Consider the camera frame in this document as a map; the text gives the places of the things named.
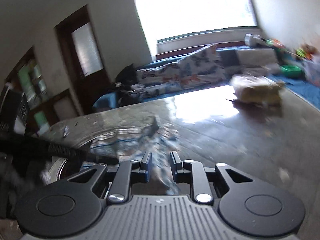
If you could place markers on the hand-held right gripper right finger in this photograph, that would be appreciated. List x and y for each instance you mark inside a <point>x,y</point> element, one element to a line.
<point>175,163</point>

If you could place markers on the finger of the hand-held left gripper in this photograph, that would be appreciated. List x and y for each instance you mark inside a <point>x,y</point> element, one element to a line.
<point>100,160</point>

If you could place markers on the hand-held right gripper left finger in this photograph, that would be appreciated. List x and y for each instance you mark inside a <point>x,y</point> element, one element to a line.
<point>148,166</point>

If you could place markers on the blue beige striped cloth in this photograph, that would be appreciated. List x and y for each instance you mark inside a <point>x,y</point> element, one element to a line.
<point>125,140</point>

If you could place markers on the folded yellow beige clothes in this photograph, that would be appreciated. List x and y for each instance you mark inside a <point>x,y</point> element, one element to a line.
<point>257,90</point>

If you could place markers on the wooden glass cabinet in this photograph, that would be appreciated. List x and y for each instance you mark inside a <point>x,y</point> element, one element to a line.
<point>27,80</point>

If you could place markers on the dark wooden desk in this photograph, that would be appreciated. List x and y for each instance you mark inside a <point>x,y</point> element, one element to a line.
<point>57,97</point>

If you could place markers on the grey quilted star mattress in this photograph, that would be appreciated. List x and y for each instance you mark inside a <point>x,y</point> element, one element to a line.
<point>225,142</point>

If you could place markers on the brown wooden door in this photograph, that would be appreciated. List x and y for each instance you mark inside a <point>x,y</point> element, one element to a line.
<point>67,62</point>

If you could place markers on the butterfly print pillows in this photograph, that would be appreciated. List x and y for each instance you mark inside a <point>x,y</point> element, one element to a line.
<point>160,77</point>

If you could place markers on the black bag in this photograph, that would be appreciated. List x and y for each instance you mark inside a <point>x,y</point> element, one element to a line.
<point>128,76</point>

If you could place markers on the blue sofa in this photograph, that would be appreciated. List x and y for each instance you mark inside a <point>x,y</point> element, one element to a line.
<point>227,56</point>

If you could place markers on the grey pillow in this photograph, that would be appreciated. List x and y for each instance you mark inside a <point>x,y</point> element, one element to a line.
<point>255,55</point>

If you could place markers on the white plush toy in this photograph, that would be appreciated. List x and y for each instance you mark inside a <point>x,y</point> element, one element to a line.
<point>252,39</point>

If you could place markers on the green plastic bowl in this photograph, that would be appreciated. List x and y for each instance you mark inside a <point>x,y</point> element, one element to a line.
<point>291,70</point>

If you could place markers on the orange plush toy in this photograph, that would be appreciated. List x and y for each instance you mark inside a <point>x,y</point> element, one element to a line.
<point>275,43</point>

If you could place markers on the clear plastic storage box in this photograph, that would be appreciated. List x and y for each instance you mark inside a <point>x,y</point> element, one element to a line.
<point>313,72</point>

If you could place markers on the brown green plush toys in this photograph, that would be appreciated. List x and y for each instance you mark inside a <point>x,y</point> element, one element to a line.
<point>306,51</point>

